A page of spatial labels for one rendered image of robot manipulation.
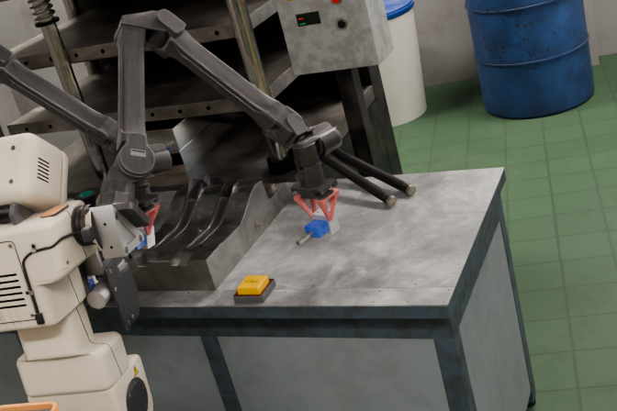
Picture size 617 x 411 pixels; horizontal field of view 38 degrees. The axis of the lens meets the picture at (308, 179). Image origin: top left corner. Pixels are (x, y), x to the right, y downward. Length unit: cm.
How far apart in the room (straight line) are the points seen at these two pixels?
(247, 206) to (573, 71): 297
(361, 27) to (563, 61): 240
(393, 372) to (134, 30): 101
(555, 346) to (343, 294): 124
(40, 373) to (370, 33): 141
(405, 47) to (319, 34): 248
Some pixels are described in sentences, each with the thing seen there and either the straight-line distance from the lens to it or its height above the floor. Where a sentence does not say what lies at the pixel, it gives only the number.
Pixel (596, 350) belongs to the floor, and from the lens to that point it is 314.
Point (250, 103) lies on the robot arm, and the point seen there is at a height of 125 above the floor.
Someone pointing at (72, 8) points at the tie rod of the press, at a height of 132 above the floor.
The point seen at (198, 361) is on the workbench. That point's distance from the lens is 243.
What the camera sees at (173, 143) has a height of 90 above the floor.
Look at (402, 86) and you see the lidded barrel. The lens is 532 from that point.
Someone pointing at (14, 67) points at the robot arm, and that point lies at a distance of 232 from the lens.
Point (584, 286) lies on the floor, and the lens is 348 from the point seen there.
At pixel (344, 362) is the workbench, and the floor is 60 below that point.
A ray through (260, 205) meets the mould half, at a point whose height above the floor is 87.
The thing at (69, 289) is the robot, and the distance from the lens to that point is 196.
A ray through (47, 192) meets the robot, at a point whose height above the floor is 127.
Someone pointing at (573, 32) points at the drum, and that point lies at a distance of 505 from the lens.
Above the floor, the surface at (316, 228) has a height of 93.
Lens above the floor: 184
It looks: 22 degrees down
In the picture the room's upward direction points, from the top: 15 degrees counter-clockwise
